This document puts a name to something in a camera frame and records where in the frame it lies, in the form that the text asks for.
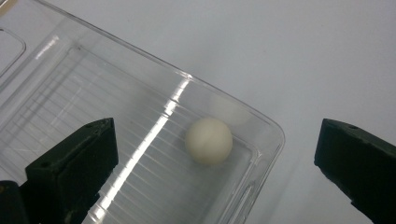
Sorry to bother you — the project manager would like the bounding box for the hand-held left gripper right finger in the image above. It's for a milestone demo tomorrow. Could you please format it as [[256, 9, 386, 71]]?
[[313, 118, 396, 224]]

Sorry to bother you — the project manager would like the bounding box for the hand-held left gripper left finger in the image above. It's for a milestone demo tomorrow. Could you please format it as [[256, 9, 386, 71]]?
[[19, 117, 120, 224]]

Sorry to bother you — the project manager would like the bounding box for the clear plastic tray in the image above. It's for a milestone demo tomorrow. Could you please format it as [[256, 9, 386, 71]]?
[[0, 0, 286, 224]]

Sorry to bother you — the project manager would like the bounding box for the white ball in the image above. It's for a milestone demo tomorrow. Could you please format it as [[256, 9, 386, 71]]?
[[184, 117, 233, 166]]

